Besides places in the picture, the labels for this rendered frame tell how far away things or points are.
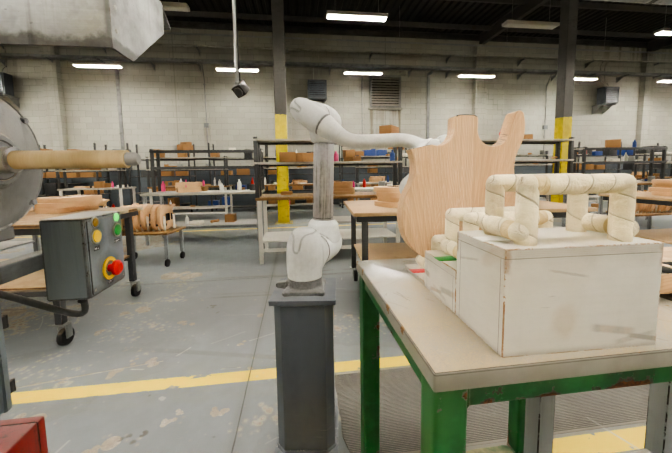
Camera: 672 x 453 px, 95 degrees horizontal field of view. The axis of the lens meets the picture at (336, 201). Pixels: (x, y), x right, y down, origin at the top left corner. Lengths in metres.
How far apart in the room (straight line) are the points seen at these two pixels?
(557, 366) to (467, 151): 0.52
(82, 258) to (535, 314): 0.95
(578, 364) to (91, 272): 1.01
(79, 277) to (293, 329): 0.78
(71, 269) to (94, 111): 12.66
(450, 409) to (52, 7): 0.77
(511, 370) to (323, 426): 1.16
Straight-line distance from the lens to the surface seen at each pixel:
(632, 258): 0.68
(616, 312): 0.69
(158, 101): 12.75
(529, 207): 0.56
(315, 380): 1.51
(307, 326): 1.38
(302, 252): 1.32
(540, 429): 1.32
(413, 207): 0.85
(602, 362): 0.68
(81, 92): 13.85
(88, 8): 0.56
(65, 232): 0.97
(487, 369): 0.56
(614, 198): 0.67
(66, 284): 1.00
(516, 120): 0.98
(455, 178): 0.89
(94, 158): 0.68
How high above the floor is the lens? 1.22
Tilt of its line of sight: 5 degrees down
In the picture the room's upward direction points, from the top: 1 degrees counter-clockwise
